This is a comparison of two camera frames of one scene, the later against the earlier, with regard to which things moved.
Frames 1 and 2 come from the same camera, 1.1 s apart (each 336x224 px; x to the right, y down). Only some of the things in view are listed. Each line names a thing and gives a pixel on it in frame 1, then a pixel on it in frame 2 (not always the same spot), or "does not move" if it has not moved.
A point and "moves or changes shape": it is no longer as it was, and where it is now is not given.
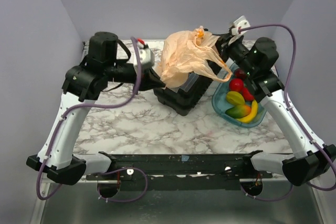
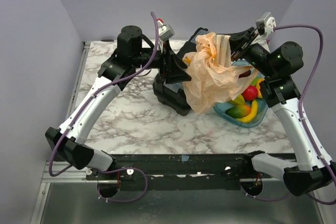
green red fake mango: x=238 y=112 does not move
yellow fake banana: x=253 y=113 does not move
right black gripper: x=221 y=40 to x=237 y=41
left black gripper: x=150 y=80 to x=171 y=67
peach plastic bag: x=185 y=52 moves or changes shape
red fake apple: x=237 y=84 to x=250 y=93
